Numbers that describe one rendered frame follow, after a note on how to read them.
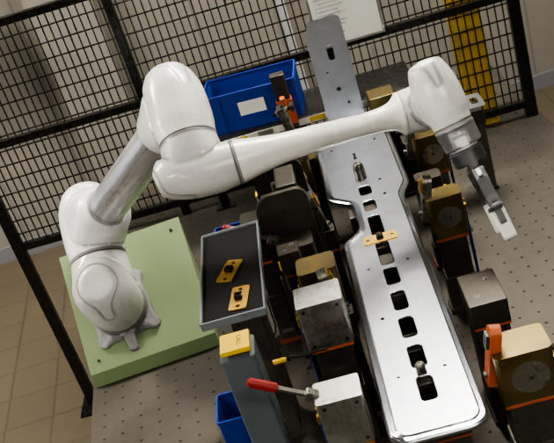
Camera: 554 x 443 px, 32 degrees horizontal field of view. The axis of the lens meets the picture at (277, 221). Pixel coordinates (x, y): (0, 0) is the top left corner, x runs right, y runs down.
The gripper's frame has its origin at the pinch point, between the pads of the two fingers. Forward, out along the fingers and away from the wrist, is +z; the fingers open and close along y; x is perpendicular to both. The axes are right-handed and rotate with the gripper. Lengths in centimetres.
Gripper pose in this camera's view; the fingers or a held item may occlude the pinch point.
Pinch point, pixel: (504, 229)
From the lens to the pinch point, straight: 222.0
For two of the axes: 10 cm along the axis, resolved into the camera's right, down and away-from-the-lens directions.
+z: 4.5, 8.9, 0.4
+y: -1.0, 0.9, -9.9
